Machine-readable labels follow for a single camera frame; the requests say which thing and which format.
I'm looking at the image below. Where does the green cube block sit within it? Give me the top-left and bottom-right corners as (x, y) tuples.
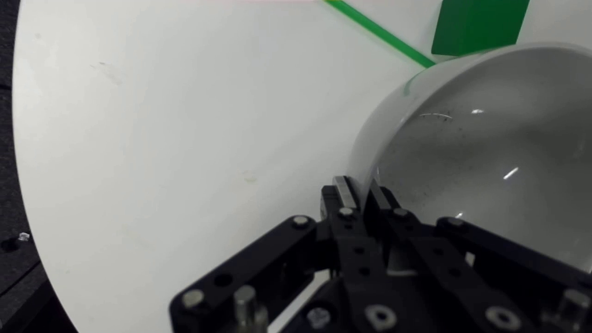
(430, 0), (531, 58)

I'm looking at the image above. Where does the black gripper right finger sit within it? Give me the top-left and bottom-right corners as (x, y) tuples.
(365, 182), (592, 333)

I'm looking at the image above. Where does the long green straw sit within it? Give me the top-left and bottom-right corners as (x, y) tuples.
(324, 0), (439, 71)

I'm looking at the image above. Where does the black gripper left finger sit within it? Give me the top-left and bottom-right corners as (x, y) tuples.
(169, 175), (396, 333)

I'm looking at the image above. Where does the white bowl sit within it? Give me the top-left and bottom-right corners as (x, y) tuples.
(346, 42), (592, 275)

